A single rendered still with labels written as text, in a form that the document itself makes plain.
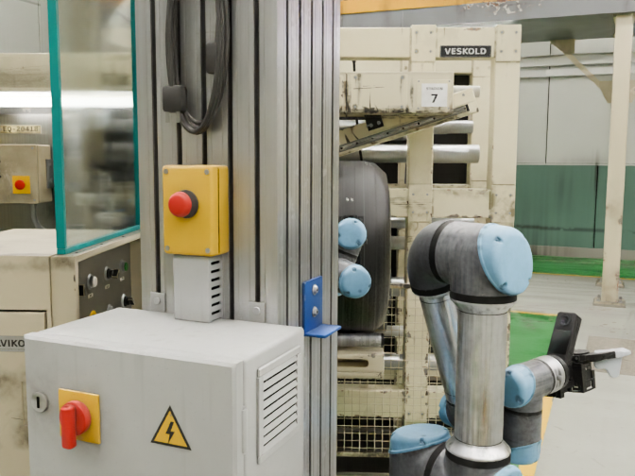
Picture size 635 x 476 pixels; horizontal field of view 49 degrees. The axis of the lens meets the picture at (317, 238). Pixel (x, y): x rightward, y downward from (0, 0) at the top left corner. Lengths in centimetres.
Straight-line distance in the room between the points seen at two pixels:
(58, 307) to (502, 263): 93
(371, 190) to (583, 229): 930
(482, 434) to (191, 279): 58
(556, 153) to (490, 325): 1016
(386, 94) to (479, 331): 141
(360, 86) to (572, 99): 900
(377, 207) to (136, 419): 129
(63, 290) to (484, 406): 90
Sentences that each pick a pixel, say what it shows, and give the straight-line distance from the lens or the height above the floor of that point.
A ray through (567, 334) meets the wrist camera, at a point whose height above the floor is 112.
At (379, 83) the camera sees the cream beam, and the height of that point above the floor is 174.
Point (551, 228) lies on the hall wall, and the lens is 1133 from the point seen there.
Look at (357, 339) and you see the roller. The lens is 223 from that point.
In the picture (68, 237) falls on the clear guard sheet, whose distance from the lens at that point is 160.
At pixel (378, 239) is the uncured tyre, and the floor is 124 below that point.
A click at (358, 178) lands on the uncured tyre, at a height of 141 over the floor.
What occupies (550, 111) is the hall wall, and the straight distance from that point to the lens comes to 1139.
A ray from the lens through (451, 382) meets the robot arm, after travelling 145.
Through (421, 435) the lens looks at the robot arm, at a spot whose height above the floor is 95.
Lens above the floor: 148
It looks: 7 degrees down
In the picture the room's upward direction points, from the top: straight up
